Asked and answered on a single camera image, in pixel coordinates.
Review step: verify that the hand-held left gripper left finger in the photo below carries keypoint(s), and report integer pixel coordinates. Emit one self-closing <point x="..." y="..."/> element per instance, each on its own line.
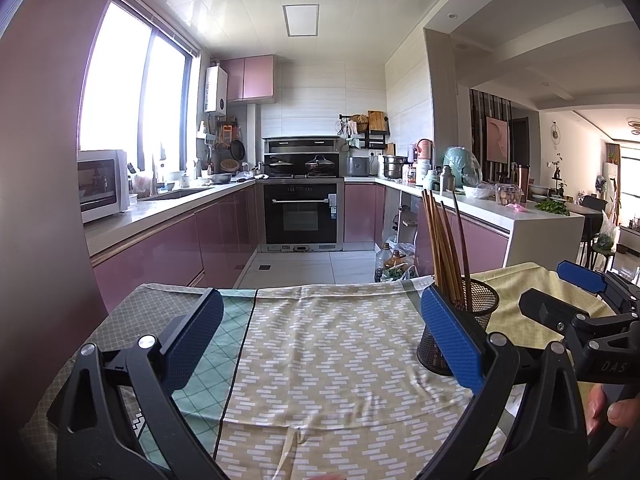
<point x="195" y="340"/>

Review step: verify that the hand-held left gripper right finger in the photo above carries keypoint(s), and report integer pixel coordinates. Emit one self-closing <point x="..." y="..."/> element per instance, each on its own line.
<point x="450" y="335"/>

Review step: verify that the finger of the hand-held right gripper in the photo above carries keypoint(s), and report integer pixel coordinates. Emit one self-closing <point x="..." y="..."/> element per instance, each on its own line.
<point x="582" y="276"/>
<point x="542" y="307"/>

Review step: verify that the black mesh pen holder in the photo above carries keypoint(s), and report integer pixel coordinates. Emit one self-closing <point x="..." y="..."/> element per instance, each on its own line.
<point x="475" y="305"/>

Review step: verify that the bunch of wooden chopsticks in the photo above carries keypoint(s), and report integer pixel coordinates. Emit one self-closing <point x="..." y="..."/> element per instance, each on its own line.
<point x="440" y="250"/>

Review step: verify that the person's right hand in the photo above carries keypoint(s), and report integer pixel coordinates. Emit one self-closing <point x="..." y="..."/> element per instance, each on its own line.
<point x="596" y="410"/>

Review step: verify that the yellow cloth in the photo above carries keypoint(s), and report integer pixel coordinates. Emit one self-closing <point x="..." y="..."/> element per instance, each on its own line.
<point x="515" y="285"/>

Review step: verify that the black dining chair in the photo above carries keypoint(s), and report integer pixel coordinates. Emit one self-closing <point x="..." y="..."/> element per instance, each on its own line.
<point x="594" y="225"/>

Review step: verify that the loose green vegetables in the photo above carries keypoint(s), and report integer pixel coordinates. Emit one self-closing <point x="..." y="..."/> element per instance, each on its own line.
<point x="552" y="207"/>

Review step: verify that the bag of green vegetables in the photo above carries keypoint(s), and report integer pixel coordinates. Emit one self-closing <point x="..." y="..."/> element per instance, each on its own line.
<point x="400" y="275"/>

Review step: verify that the pink peninsula base cabinets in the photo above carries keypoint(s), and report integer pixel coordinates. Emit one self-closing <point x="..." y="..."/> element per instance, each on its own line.
<point x="485" y="245"/>

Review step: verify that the pink plastic bag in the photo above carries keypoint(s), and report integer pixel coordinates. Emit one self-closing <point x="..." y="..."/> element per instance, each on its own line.
<point x="516" y="207"/>

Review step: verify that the pink base cabinets with sink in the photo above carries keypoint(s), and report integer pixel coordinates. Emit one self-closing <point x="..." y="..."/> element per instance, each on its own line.
<point x="175" y="245"/>

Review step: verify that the clear plastic bottle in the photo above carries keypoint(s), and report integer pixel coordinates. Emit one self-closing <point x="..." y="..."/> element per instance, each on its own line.
<point x="383" y="262"/>

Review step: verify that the clear plastic food box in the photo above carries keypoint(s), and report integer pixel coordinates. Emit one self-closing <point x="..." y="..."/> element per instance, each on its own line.
<point x="509" y="195"/>

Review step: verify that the copper tumbler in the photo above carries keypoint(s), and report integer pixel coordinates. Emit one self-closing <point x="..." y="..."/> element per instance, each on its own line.
<point x="524" y="175"/>

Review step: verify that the patterned tablecloth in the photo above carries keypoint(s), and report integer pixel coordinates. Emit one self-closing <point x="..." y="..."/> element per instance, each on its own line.
<point x="325" y="360"/>

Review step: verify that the kitchen sink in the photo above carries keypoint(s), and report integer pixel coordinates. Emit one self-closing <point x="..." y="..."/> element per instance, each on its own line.
<point x="180" y="193"/>

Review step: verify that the steel thermos bottle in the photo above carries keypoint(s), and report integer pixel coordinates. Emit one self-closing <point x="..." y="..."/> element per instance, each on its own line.
<point x="446" y="179"/>

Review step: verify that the black built-in oven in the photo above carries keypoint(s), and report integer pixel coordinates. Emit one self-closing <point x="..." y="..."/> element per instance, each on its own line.
<point x="300" y="215"/>

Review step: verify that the green air fryer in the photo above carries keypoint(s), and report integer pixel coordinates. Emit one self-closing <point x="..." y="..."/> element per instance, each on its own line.
<point x="461" y="165"/>

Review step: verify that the steel kitchen faucet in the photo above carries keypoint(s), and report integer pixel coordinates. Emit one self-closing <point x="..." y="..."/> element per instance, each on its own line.
<point x="157" y="170"/>

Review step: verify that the steel steamer pot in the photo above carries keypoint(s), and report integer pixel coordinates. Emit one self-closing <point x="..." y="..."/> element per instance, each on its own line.
<point x="394" y="167"/>

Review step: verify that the woven basket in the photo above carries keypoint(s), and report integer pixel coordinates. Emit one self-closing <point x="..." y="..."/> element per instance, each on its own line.
<point x="229" y="166"/>

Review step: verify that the white microwave oven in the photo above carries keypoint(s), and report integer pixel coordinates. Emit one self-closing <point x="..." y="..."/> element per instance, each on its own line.
<point x="100" y="187"/>

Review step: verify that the wooden slat partition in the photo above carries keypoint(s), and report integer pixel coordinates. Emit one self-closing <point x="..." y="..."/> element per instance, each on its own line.
<point x="477" y="130"/>

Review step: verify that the pink kettle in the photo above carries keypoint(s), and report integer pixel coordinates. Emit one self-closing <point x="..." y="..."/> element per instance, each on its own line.
<point x="424" y="149"/>

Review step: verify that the black pot with lid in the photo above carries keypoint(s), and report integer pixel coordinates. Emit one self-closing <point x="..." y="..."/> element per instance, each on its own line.
<point x="320" y="166"/>
<point x="281" y="167"/>

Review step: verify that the black frying pan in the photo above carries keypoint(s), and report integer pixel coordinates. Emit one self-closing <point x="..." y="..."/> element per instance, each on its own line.
<point x="238" y="150"/>

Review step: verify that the grey refrigerator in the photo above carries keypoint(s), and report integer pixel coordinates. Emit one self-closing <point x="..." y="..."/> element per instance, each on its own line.
<point x="40" y="210"/>

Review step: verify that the steel integrated stove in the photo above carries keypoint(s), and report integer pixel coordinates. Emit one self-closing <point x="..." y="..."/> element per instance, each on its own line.
<point x="302" y="145"/>

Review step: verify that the wooden cutting board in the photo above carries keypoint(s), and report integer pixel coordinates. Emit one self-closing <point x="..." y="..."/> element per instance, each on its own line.
<point x="377" y="121"/>

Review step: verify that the white water heater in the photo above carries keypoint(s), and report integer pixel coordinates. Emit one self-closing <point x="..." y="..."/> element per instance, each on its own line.
<point x="216" y="90"/>

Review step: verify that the kitchen window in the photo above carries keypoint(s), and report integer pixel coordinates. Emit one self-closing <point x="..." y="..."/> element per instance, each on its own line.
<point x="130" y="90"/>

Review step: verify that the square ceiling light panel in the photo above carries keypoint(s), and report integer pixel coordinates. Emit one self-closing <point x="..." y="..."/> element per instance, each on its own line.
<point x="300" y="20"/>

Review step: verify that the pink wall picture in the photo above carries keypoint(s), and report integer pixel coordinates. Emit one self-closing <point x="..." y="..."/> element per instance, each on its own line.
<point x="497" y="139"/>

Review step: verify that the black wall rack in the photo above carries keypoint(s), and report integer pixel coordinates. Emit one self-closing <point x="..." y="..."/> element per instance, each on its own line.
<point x="372" y="140"/>

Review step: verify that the pink wall cabinet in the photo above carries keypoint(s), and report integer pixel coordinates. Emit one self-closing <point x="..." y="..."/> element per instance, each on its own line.
<point x="250" y="78"/>

